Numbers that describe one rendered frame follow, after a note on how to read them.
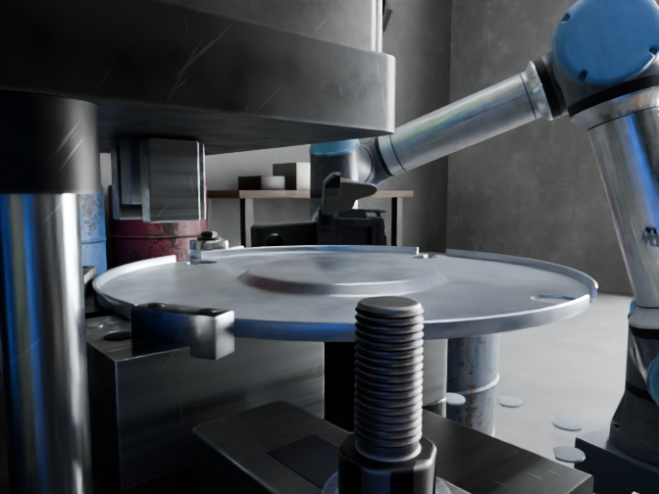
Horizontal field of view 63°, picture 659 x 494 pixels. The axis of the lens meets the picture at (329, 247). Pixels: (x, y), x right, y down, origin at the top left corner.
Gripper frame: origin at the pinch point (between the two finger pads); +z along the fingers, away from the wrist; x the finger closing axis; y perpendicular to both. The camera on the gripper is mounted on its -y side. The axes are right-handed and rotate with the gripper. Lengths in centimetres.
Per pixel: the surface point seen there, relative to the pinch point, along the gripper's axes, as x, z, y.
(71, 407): 0.5, 39.1, -9.3
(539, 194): -5, -431, 216
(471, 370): 40, -77, 41
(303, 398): 3.2, 31.9, -2.7
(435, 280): -0.6, 24.0, 4.9
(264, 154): -33, -371, -33
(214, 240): -1.3, 7.6, -10.4
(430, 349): 3.8, 22.7, 5.1
